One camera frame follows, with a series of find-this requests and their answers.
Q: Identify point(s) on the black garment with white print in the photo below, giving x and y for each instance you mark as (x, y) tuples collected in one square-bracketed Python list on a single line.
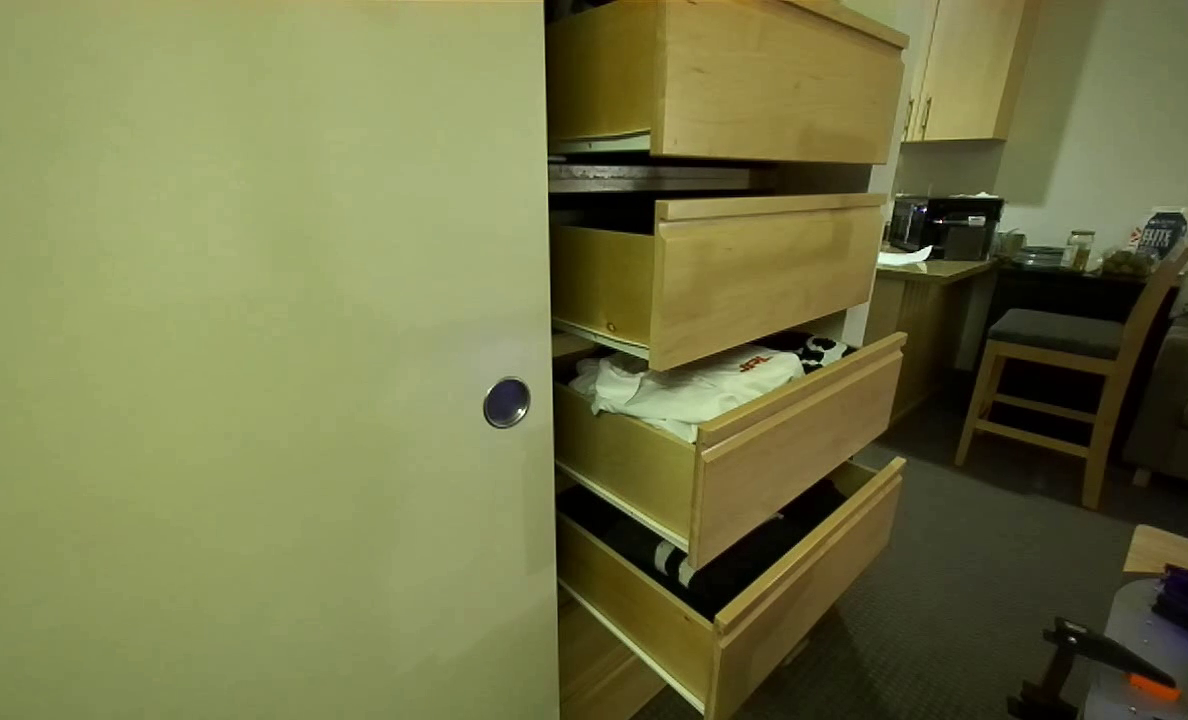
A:
[(821, 348)]

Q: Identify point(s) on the white sliding wardrobe door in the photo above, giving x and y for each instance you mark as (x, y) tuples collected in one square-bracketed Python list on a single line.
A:
[(219, 363)]

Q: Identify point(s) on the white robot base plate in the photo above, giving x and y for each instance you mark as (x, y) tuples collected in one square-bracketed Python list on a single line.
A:
[(1139, 624)]

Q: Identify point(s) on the black printer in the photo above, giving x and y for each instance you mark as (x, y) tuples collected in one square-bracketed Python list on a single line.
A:
[(946, 226)]

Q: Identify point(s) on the wooden drawer chest frame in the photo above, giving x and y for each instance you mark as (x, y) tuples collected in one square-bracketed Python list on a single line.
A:
[(646, 177)]

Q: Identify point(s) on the wooden robot table board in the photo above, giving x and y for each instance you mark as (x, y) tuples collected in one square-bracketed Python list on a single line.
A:
[(1173, 546)]

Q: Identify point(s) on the wooden chair grey cushion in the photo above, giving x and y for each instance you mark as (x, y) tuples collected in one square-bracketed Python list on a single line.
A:
[(1074, 334)]

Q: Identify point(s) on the white folded clothing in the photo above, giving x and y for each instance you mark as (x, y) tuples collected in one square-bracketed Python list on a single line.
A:
[(684, 385)]

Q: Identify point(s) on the black folded clothing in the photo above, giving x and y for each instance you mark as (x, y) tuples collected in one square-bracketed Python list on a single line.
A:
[(697, 552)]

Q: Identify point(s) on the black side table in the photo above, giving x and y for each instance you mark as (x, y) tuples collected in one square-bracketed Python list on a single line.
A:
[(1074, 285)]

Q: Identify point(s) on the wooden desk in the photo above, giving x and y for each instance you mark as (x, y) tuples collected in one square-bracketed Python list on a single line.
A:
[(927, 334)]

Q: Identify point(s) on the light wooden drawer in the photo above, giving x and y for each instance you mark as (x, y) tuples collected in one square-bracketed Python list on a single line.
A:
[(793, 444), (767, 86), (767, 272), (805, 586)]

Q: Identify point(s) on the small glass jar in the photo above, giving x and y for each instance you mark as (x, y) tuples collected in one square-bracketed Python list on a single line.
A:
[(1082, 245)]

